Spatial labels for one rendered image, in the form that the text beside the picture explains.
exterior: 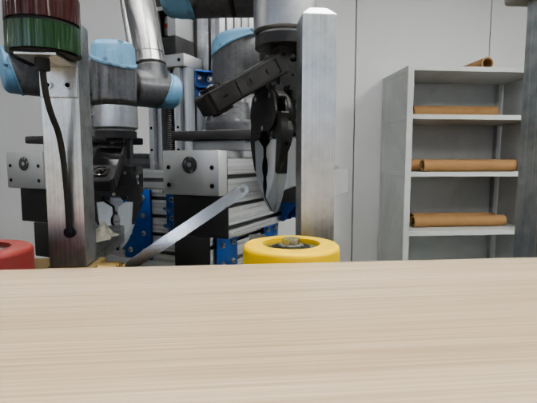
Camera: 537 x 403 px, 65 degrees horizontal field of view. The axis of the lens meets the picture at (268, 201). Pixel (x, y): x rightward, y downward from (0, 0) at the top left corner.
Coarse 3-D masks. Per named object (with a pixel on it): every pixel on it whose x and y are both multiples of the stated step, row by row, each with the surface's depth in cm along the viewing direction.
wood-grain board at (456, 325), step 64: (0, 320) 20; (64, 320) 20; (128, 320) 20; (192, 320) 20; (256, 320) 20; (320, 320) 20; (384, 320) 20; (448, 320) 20; (512, 320) 20; (0, 384) 14; (64, 384) 14; (128, 384) 14; (192, 384) 14; (256, 384) 14; (320, 384) 14; (384, 384) 14; (448, 384) 14; (512, 384) 14
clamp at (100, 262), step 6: (36, 258) 45; (42, 258) 45; (48, 258) 45; (102, 258) 46; (36, 264) 43; (42, 264) 43; (48, 264) 43; (90, 264) 43; (96, 264) 43; (102, 264) 43; (108, 264) 43; (114, 264) 43; (120, 264) 44
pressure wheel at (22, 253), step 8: (0, 240) 37; (8, 240) 37; (16, 240) 37; (0, 248) 34; (8, 248) 33; (16, 248) 33; (24, 248) 34; (32, 248) 35; (0, 256) 31; (8, 256) 32; (16, 256) 32; (24, 256) 33; (32, 256) 34; (0, 264) 31; (8, 264) 32; (16, 264) 32; (24, 264) 33; (32, 264) 34
